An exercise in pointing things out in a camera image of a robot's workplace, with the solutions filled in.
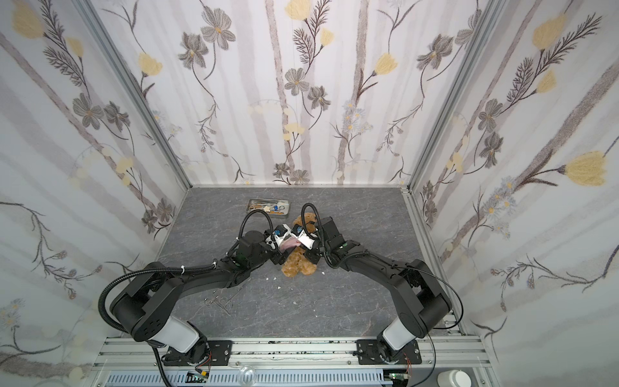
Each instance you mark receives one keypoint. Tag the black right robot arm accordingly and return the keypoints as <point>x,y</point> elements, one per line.
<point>328,236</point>

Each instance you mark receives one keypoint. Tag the white perforated cable duct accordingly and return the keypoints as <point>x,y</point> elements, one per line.
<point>287,377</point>

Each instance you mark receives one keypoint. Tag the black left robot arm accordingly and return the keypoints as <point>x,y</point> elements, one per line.
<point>140,303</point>

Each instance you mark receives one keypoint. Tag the metal instrument tray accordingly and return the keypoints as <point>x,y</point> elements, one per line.
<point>274,207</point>

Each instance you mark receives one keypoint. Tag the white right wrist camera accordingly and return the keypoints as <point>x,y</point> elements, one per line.
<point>307,241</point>

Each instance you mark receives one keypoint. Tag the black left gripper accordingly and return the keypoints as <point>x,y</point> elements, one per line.
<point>279,235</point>

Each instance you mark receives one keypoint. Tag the brown teddy bear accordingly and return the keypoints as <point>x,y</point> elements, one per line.
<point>297,262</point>

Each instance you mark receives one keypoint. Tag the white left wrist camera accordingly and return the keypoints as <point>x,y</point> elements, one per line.
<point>281,235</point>

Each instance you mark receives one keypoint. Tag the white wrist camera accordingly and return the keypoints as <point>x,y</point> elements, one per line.
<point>281,235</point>
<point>307,241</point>

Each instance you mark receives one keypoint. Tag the pink teddy hoodie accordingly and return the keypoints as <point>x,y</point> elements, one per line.
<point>289,242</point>

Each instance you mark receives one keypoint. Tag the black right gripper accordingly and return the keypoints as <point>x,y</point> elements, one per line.
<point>315,232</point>

